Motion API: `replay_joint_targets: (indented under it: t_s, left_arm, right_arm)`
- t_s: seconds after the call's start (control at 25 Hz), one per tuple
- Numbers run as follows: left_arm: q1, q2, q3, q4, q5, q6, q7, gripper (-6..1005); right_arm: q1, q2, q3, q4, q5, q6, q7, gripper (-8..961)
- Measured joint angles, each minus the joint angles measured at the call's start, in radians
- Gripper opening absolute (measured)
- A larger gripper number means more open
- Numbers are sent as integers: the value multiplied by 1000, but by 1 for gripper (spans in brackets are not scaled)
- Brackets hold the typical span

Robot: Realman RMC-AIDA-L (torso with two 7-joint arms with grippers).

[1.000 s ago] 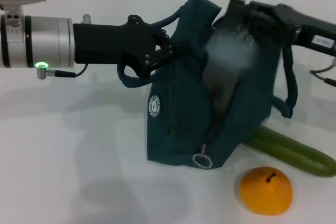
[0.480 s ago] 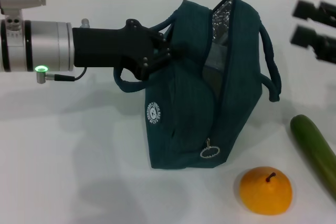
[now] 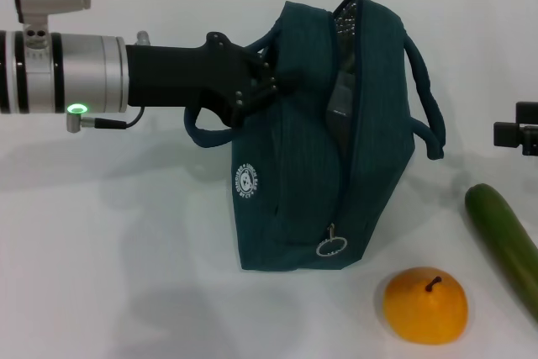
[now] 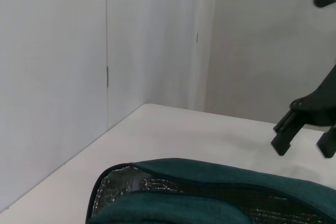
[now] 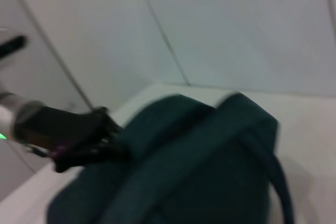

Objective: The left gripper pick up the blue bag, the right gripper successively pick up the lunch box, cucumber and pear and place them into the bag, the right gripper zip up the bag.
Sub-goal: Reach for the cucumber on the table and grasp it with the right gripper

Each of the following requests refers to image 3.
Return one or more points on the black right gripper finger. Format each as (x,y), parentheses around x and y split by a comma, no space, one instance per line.
(527,112)
(510,134)

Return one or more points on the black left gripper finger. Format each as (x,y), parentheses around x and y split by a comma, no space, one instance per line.
(258,98)
(265,65)

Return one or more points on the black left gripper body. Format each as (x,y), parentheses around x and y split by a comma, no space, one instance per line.
(180,75)

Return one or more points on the dark blue insulated lunch bag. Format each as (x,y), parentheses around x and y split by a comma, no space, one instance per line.
(294,165)

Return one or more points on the green cucumber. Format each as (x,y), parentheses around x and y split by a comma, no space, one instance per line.
(504,233)

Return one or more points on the orange yellow pear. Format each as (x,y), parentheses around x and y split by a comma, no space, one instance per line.
(424,313)

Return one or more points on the silver left gripper connector stub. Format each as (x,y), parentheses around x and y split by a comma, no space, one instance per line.
(143,38)

